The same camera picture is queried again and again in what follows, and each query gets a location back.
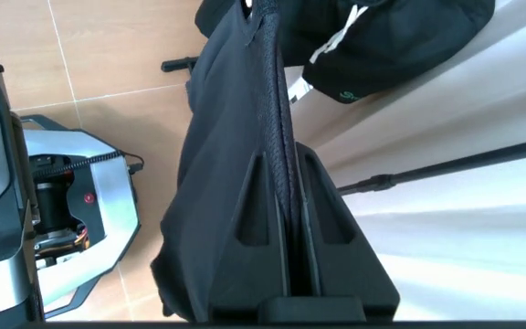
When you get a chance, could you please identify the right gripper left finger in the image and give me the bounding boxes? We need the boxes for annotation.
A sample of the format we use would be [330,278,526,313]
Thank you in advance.
[207,150,291,322]

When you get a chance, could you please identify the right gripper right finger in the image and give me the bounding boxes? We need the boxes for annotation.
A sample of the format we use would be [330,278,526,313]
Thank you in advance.
[295,141,401,322]

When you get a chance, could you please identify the black garment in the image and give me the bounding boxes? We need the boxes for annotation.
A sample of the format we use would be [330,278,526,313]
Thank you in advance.
[151,0,301,322]

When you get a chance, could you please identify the black shorts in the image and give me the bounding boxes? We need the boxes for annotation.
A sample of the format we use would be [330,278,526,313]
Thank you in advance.
[194,0,497,105]

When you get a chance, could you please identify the black clothes rack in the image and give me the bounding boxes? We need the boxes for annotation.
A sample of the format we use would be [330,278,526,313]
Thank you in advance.
[161,56,526,196]

